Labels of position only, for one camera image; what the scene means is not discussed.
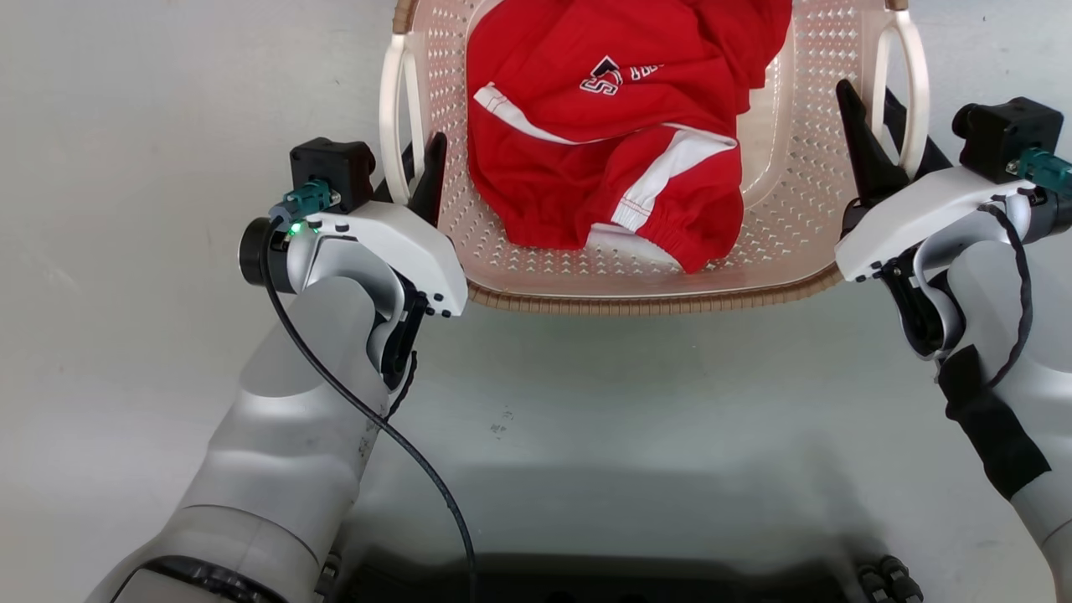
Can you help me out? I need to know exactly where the teal right camera connector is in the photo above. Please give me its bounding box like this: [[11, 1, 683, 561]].
[[1008, 147, 1072, 199]]

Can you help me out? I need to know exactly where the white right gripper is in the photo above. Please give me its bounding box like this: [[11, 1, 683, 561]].
[[834, 79, 1036, 283]]

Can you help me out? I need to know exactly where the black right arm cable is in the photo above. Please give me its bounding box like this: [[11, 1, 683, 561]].
[[975, 196, 1036, 388]]

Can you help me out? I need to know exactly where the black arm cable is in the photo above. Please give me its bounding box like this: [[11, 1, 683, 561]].
[[975, 196, 1036, 388], [258, 219, 479, 603]]

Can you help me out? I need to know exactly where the teal left camera connector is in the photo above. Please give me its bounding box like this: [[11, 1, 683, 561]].
[[269, 179, 342, 229]]

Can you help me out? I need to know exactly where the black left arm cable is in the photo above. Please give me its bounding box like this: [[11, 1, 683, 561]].
[[258, 219, 479, 603]]

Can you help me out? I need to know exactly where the black strap on right arm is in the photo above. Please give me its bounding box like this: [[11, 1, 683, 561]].
[[937, 344, 1053, 502]]

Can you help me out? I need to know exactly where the red garment with white stripes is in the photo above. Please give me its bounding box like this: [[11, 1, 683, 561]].
[[466, 0, 794, 275]]

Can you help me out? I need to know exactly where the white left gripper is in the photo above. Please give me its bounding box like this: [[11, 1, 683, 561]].
[[308, 131, 469, 319]]

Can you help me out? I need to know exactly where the teal camera connector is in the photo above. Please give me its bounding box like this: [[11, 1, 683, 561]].
[[269, 179, 342, 229], [1008, 147, 1072, 199]]

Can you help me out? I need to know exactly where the beige perforated plastic laundry basket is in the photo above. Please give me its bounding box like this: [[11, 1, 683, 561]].
[[379, 0, 931, 317]]

